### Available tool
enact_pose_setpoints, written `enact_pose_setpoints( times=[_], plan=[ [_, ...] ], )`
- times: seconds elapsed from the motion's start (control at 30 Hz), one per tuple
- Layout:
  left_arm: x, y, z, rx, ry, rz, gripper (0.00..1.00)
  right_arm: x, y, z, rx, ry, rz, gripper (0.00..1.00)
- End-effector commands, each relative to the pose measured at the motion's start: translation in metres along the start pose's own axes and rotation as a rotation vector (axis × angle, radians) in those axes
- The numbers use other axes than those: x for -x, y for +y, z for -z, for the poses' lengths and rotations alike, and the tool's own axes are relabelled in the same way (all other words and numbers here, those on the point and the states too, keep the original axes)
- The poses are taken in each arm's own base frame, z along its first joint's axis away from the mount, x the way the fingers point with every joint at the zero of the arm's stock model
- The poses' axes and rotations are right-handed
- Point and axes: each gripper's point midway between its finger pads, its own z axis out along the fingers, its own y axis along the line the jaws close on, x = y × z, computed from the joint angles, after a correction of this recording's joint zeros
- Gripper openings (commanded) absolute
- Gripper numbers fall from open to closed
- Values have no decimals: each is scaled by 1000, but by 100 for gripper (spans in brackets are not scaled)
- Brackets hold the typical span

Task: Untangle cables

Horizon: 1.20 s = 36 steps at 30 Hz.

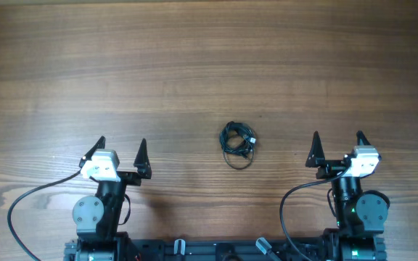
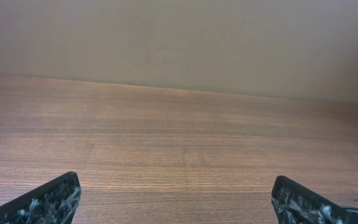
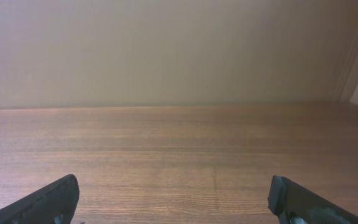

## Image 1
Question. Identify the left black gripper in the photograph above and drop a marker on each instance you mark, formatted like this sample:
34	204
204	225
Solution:
140	162

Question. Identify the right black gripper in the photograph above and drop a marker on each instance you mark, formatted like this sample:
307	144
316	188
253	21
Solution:
334	165

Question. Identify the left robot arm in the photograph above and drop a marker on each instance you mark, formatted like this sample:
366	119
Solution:
97	217

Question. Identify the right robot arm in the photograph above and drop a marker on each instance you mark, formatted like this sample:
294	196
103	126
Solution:
360	215

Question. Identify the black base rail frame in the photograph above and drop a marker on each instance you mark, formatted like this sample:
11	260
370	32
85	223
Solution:
318	248

